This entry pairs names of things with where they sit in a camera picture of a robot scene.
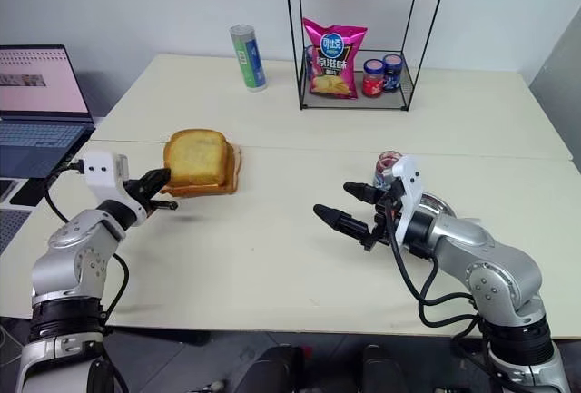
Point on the pink potato chips bag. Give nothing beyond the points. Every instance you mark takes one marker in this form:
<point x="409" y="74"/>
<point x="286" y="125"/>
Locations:
<point x="335" y="61"/>

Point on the open blue laptop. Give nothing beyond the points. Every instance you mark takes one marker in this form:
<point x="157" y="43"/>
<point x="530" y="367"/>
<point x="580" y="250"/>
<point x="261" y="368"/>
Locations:
<point x="41" y="93"/>

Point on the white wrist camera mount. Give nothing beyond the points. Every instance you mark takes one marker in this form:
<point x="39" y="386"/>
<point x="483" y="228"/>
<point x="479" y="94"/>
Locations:
<point x="102" y="168"/>
<point x="408" y="193"/>

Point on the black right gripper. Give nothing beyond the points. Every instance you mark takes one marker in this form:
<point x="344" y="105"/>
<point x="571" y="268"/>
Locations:
<point x="383" y="220"/>

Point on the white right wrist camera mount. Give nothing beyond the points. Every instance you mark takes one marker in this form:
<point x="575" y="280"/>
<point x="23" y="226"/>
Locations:
<point x="408" y="193"/>

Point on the red label jam jar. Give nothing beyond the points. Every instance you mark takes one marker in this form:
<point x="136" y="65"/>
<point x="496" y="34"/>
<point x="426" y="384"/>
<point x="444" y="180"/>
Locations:
<point x="373" y="79"/>

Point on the open glass jam jar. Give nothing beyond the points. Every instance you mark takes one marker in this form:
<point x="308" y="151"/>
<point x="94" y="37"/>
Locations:
<point x="386" y="168"/>

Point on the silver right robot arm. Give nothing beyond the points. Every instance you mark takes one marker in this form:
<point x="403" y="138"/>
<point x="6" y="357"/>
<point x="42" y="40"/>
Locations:
<point x="490" y="266"/>

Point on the blue label jam jar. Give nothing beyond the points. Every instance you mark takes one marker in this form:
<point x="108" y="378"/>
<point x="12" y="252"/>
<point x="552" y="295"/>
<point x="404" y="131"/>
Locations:
<point x="393" y="73"/>

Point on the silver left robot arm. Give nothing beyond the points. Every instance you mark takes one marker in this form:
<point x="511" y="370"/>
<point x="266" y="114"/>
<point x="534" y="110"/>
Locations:
<point x="68" y="248"/>

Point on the thick toasted bread slice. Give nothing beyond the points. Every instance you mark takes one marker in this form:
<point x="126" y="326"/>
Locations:
<point x="195" y="157"/>

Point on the dark rounded shape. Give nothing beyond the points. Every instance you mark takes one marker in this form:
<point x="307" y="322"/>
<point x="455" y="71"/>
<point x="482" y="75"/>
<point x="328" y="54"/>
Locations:
<point x="383" y="368"/>
<point x="274" y="368"/>

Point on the grey keyboard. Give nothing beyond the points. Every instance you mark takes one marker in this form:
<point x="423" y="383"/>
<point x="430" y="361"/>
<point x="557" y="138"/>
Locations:
<point x="11" y="227"/>

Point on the green blue chips can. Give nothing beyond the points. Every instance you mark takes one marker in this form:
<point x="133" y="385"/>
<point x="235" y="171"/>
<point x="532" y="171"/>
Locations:
<point x="249" y="59"/>

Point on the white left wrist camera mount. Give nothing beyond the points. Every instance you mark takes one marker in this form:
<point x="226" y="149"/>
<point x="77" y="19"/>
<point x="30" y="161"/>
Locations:
<point x="102" y="168"/>

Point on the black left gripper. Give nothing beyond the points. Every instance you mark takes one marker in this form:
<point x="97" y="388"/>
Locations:
<point x="140" y="198"/>

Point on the thin brown-crust bread slice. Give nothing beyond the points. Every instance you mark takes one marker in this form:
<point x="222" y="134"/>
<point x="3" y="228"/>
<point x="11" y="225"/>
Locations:
<point x="232" y="170"/>

